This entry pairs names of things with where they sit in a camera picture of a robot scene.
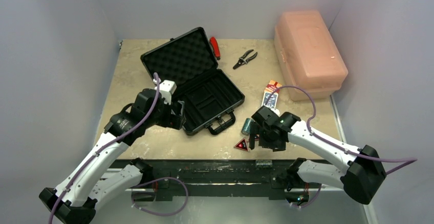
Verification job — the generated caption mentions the black wire stripper pliers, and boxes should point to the black wire stripper pliers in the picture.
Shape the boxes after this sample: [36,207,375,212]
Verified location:
[233,49,258,70]

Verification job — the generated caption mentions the black poker carrying case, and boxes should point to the black poker carrying case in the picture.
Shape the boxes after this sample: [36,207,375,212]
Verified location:
[140,27,245,136]

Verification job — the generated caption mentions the blue playing card deck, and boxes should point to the blue playing card deck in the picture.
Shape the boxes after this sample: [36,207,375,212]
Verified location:
[262,91,278,109]

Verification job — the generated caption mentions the green poker chip stack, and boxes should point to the green poker chip stack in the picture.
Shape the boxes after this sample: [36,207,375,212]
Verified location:
[241,118,253,136]

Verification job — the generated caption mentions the pink plastic storage box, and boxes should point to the pink plastic storage box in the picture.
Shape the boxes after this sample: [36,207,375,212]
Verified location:
[274,10,348,101]

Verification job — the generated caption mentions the red handled tool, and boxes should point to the red handled tool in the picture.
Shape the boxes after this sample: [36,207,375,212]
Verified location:
[209,36,221,60]

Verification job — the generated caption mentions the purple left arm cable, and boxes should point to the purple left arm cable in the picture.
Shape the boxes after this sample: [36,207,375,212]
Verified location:
[47,72,162,224]

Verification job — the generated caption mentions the red triangle dealer button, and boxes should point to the red triangle dealer button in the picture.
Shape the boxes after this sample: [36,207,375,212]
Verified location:
[234,138,249,152]

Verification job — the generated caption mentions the red Texas Hold'em card box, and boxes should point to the red Texas Hold'em card box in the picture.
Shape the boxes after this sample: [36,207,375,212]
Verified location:
[264,80,282,93]

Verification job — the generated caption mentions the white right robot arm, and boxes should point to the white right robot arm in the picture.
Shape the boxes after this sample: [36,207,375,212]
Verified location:
[251,106,386,205]

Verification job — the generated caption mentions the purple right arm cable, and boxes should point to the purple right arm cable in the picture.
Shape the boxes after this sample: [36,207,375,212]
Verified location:
[264,85,418,176]

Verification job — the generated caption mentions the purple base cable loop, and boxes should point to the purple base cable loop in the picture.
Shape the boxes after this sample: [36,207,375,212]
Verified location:
[131,176,189,217]

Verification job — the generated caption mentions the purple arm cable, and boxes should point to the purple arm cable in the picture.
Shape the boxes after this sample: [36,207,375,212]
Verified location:
[47,72,162,224]
[264,85,418,176]

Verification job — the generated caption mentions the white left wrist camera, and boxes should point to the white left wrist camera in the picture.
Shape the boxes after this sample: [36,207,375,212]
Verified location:
[158,80,177,105]

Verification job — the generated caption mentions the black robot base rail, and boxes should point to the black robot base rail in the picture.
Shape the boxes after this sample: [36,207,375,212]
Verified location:
[101,159,340,203]

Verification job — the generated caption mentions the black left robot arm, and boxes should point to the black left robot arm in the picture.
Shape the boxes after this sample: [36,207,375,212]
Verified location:
[39,88,185,223]

